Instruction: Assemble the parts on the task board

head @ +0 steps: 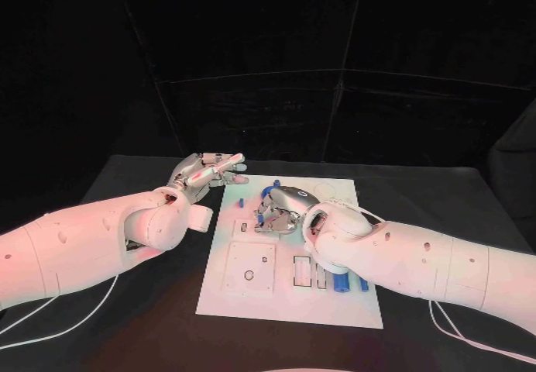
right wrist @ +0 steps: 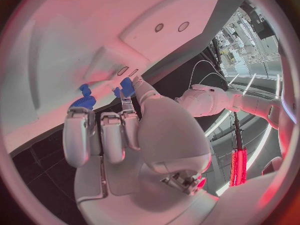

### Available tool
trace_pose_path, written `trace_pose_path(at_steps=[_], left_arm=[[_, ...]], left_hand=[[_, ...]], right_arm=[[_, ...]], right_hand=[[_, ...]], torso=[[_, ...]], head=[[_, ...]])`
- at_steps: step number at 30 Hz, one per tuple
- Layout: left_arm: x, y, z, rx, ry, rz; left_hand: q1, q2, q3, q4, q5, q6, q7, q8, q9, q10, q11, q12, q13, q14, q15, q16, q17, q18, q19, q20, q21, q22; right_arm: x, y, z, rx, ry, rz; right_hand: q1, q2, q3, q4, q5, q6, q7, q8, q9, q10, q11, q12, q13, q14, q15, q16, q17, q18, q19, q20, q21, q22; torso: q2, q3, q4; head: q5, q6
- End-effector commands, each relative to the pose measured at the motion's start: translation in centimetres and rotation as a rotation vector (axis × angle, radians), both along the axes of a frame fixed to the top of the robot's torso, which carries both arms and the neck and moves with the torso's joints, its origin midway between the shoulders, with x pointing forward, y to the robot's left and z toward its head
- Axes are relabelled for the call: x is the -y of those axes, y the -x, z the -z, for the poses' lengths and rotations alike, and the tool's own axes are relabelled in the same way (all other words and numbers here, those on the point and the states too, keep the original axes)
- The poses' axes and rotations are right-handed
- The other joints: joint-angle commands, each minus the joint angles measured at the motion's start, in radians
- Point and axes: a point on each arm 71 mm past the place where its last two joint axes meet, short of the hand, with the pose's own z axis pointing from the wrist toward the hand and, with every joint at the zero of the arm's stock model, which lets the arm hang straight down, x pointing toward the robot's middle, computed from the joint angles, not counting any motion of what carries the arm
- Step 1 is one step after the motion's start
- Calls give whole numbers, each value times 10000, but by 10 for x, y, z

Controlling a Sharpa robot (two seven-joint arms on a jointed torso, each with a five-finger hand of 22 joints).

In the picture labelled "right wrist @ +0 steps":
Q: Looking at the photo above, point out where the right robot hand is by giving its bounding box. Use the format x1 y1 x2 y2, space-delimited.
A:
62 75 220 225

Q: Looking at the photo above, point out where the blue block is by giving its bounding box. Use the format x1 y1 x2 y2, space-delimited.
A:
119 76 137 99

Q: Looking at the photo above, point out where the white task board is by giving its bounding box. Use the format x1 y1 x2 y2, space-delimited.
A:
0 0 246 156

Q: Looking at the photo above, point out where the glowing light bar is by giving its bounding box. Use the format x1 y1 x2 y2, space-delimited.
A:
229 147 249 188

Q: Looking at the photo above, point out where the blue gear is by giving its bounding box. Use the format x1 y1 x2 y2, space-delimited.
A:
68 95 98 111

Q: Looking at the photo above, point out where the blue peg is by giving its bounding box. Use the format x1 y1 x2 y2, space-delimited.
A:
78 83 93 99

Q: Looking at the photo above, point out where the white cable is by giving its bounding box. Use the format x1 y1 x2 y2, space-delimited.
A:
190 59 224 86
197 72 228 85

